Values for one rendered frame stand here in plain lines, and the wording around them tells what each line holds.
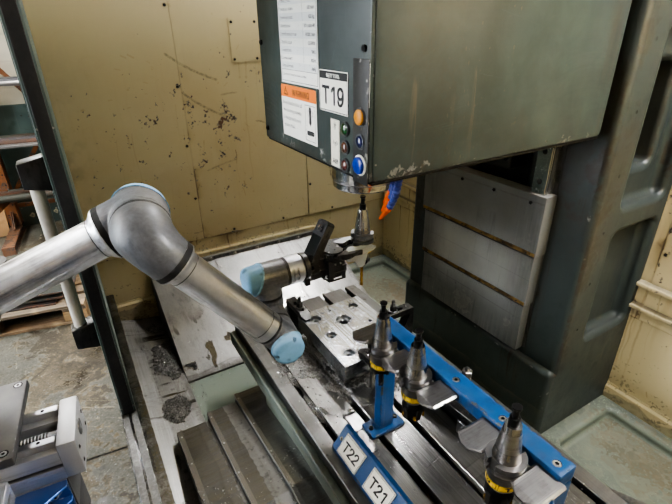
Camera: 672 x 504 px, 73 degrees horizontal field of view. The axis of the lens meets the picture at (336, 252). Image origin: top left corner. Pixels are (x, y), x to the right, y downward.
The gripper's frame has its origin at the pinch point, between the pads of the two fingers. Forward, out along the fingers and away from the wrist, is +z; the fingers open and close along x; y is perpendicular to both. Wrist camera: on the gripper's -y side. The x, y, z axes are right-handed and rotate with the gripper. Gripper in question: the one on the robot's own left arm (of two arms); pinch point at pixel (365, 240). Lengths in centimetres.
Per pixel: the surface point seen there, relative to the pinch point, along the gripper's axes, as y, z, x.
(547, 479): 8, -14, 70
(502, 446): 4, -18, 64
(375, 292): 73, 55, -71
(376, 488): 36, -25, 41
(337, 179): -19.3, -9.0, 0.6
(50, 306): 116, -101, -231
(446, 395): 8, -15, 49
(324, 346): 31.7, -13.2, -1.4
